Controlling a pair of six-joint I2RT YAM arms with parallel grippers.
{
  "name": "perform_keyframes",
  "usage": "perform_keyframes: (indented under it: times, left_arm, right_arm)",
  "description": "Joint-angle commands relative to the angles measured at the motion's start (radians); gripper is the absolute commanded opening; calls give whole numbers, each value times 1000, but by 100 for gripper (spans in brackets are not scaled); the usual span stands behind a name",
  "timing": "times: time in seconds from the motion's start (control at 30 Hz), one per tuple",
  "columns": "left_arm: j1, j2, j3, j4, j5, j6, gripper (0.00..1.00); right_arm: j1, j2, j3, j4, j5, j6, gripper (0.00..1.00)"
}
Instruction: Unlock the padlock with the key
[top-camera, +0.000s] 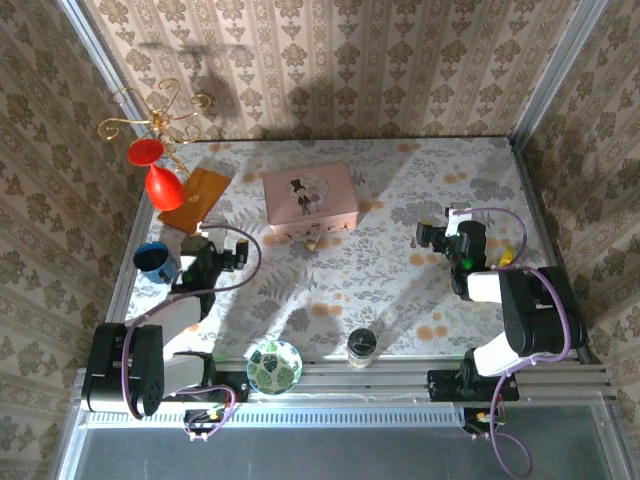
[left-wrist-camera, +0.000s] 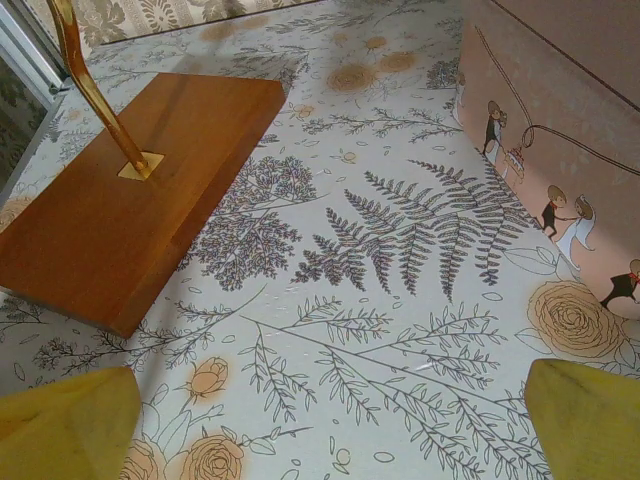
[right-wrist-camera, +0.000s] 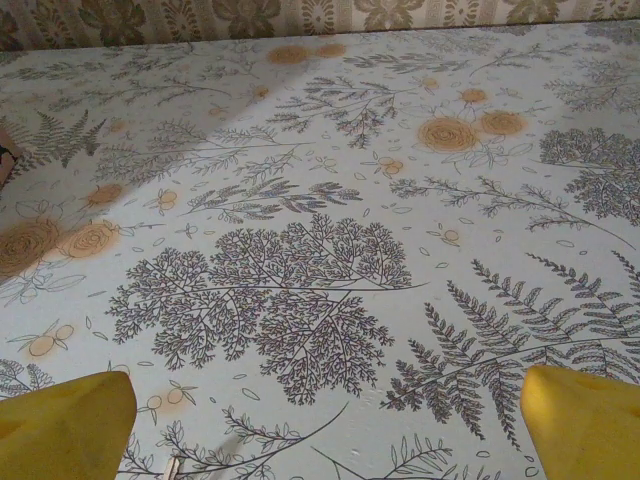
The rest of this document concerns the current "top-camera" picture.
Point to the small brass padlock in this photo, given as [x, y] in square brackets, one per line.
[311, 244]

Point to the pink box with couple print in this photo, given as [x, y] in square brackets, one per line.
[310, 192]

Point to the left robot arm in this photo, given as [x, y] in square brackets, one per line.
[122, 370]

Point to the yellow curved object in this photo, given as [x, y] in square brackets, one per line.
[507, 255]

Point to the blue mug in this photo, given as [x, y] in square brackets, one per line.
[152, 260]

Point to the brown wooden board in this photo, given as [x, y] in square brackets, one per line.
[197, 200]

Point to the red plastic goblet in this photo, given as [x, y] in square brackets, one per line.
[162, 187]

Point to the floral table cover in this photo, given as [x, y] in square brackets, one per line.
[350, 290]

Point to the leaf pattern bowl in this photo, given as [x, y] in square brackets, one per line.
[274, 367]

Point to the glass jar with black lid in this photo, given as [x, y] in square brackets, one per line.
[361, 345]

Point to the black connector box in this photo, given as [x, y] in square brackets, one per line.
[472, 417]
[200, 417]

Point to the grey metal panel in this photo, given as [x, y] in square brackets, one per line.
[325, 455]

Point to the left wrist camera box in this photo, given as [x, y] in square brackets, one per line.
[189, 263]

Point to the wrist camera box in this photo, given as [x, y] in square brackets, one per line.
[457, 220]
[189, 263]

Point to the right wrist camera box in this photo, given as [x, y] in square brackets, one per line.
[457, 220]

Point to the aluminium side rail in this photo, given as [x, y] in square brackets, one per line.
[534, 200]
[142, 220]

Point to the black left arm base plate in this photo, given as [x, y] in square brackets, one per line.
[232, 375]

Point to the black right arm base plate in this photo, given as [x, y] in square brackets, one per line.
[442, 387]

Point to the aluminium frame rail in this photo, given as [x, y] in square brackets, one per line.
[375, 382]

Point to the aluminium corner post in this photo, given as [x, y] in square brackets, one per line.
[560, 60]
[100, 55]

